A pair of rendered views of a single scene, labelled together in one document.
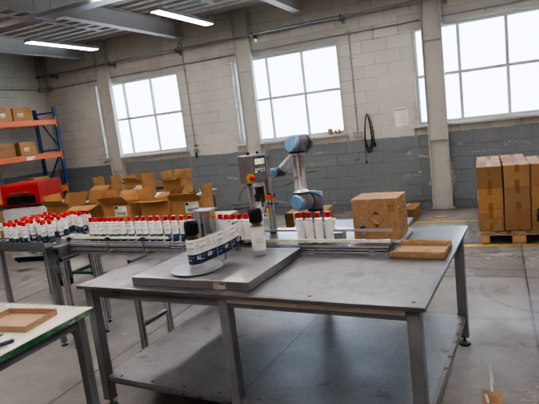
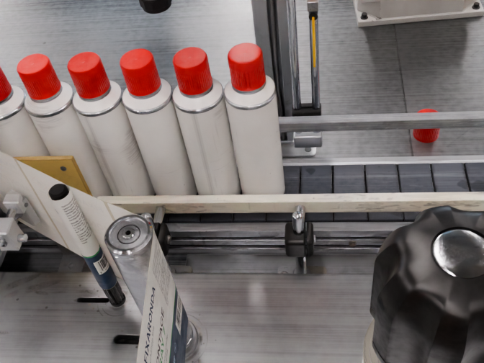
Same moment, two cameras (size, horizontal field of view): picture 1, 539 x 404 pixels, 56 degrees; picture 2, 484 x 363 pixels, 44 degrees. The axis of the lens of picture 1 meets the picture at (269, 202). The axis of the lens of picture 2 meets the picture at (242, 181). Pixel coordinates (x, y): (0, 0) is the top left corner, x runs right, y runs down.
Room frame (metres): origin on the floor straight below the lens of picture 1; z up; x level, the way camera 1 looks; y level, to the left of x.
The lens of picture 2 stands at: (2.96, 0.23, 1.43)
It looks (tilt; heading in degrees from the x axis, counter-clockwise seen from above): 49 degrees down; 343
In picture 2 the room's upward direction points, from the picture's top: 10 degrees counter-clockwise
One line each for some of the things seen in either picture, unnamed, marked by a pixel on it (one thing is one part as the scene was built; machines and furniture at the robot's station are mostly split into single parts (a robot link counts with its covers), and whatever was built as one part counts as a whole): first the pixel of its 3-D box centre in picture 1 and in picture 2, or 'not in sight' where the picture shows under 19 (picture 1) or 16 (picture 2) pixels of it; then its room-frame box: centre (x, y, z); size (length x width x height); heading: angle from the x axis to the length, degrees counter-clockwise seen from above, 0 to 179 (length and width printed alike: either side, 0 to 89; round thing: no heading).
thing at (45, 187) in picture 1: (37, 220); not in sight; (7.96, 3.66, 0.61); 0.70 x 0.60 x 1.22; 77
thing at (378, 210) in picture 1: (379, 215); not in sight; (3.31, -0.72, 0.99); 0.30 x 0.24 x 0.27; 62
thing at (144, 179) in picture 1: (139, 185); not in sight; (7.81, 1.95, 0.97); 0.42 x 0.39 x 0.37; 153
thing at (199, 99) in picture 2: not in sight; (207, 133); (3.40, 0.13, 0.98); 0.05 x 0.05 x 0.20
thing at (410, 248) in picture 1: (421, 248); not in sight; (2.87, -0.85, 0.85); 0.30 x 0.26 x 0.04; 61
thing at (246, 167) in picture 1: (253, 168); not in sight; (3.48, 0.08, 1.38); 0.17 x 0.10 x 0.19; 116
